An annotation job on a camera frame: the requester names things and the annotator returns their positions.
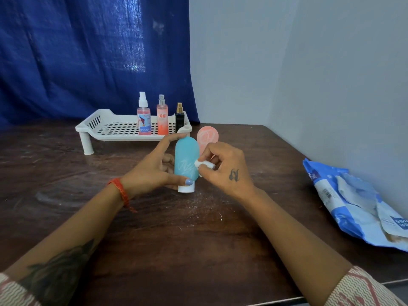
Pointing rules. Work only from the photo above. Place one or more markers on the person's left hand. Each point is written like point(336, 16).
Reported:
point(149, 173)

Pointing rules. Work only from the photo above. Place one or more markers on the person's right hand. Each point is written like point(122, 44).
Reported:
point(228, 170)

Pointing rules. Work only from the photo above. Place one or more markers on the person's left thumb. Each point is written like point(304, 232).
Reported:
point(180, 180)

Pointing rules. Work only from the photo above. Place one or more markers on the person's right fingers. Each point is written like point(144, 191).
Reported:
point(210, 154)

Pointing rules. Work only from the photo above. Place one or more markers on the white wipe piece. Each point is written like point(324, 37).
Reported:
point(204, 164)

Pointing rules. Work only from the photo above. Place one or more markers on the teal squeeze bottle white cap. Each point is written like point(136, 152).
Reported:
point(186, 164)

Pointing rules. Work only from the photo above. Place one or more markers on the person's right forearm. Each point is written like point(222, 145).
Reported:
point(293, 248)

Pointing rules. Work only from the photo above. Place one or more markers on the person's left forearm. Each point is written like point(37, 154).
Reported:
point(67, 238)

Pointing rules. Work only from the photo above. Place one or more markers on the pink squeeze bottle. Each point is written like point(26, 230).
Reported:
point(207, 138)

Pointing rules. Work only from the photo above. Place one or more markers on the black perfume bottle gold cap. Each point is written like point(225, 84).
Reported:
point(179, 119)

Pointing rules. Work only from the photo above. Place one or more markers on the red thread wristband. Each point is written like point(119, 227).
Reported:
point(122, 194)

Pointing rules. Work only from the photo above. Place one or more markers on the orange spray bottle silver nozzle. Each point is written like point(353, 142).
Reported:
point(162, 119)

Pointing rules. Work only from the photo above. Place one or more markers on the pink spray bottle white nozzle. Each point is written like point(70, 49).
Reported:
point(143, 119)

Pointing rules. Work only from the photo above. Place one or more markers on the white perforated plastic tray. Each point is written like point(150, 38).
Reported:
point(127, 127)

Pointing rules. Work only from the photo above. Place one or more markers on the blue curtain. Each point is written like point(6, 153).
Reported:
point(92, 57)

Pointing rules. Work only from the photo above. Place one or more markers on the blue wet wipes pack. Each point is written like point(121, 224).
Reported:
point(357, 203)

